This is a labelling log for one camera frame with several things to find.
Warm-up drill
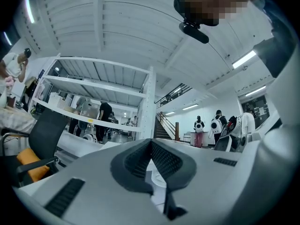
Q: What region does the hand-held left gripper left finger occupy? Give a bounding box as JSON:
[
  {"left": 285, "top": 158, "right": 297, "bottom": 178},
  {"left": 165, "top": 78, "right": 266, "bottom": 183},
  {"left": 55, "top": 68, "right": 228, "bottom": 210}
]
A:
[{"left": 13, "top": 138, "right": 166, "bottom": 225}]

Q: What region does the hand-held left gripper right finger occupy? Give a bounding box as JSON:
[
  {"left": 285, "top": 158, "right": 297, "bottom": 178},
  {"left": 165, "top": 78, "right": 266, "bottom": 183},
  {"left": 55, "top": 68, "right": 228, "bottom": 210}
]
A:
[{"left": 151, "top": 138, "right": 242, "bottom": 225}]

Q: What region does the white plastic part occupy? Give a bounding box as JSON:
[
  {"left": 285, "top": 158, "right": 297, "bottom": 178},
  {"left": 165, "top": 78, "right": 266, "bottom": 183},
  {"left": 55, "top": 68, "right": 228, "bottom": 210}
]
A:
[{"left": 151, "top": 169, "right": 167, "bottom": 189}]

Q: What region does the small white table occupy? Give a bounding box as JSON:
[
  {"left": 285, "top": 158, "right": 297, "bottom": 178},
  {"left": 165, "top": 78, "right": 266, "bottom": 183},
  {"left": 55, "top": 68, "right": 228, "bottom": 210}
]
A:
[{"left": 182, "top": 130, "right": 213, "bottom": 148}]

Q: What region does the white capsule backpack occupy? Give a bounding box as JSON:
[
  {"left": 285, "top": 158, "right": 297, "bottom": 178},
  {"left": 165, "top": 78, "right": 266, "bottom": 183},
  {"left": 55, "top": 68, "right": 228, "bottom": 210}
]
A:
[{"left": 214, "top": 116, "right": 242, "bottom": 152}]

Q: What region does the white curved desk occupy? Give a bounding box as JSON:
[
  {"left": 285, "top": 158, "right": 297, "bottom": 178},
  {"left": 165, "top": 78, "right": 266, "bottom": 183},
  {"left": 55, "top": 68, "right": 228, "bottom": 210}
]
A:
[{"left": 57, "top": 130, "right": 122, "bottom": 158}]

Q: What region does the staircase with black railing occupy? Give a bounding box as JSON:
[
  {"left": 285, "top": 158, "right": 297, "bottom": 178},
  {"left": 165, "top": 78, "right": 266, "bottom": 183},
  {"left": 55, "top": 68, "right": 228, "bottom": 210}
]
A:
[{"left": 154, "top": 83, "right": 193, "bottom": 141}]

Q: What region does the orange cushion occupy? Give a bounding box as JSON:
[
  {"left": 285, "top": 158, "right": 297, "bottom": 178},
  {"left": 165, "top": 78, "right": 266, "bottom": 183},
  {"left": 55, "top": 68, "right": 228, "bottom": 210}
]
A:
[{"left": 16, "top": 148, "right": 50, "bottom": 182}]

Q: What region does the translucent storage box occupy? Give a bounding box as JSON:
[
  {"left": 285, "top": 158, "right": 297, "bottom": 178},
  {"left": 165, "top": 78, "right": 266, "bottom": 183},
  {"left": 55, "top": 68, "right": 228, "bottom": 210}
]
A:
[{"left": 81, "top": 102, "right": 99, "bottom": 119}]

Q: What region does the black notice board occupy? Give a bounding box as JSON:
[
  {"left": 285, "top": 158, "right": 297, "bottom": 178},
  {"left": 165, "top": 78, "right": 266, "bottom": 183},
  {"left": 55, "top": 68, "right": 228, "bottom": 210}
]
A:
[{"left": 241, "top": 95, "right": 270, "bottom": 129}]

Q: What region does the wicker basket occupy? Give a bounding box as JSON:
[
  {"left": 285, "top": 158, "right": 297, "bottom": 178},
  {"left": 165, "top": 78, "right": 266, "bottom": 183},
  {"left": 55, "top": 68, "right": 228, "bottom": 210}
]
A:
[{"left": 63, "top": 106, "right": 80, "bottom": 114}]

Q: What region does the white metal shelving rack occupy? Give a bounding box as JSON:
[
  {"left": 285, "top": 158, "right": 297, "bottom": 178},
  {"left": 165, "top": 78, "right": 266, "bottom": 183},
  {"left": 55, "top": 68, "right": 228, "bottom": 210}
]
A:
[{"left": 28, "top": 54, "right": 157, "bottom": 140}]

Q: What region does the white basket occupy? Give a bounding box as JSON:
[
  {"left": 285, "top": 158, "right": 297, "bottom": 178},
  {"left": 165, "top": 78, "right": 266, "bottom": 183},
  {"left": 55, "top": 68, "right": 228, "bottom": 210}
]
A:
[{"left": 48, "top": 92, "right": 68, "bottom": 110}]

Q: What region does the table with checkered cloth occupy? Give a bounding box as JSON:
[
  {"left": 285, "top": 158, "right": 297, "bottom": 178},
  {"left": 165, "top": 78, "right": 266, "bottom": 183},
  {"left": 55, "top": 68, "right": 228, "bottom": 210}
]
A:
[{"left": 0, "top": 106, "right": 38, "bottom": 135}]

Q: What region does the white vase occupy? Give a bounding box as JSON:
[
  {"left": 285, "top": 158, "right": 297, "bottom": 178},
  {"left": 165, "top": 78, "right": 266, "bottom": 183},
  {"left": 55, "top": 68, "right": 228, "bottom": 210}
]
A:
[{"left": 0, "top": 88, "right": 10, "bottom": 109}]

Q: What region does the person's light blue shirt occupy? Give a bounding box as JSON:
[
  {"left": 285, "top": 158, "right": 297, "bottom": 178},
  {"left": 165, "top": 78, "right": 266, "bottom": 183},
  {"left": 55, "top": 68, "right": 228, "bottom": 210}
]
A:
[{"left": 249, "top": 0, "right": 297, "bottom": 78}]

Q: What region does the person's head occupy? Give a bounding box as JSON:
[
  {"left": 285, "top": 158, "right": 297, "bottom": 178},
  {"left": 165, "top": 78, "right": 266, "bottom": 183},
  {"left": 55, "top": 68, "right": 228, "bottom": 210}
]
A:
[{"left": 173, "top": 0, "right": 261, "bottom": 27}]

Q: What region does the black metal-frame chair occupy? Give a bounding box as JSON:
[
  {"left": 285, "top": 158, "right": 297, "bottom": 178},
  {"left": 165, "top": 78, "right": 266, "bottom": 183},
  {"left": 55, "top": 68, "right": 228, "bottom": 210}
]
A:
[{"left": 0, "top": 109, "right": 68, "bottom": 187}]

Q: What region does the black head camera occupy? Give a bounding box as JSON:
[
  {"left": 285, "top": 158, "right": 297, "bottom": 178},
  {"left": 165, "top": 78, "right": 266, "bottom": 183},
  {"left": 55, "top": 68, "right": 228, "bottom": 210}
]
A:
[{"left": 179, "top": 20, "right": 210, "bottom": 44}]

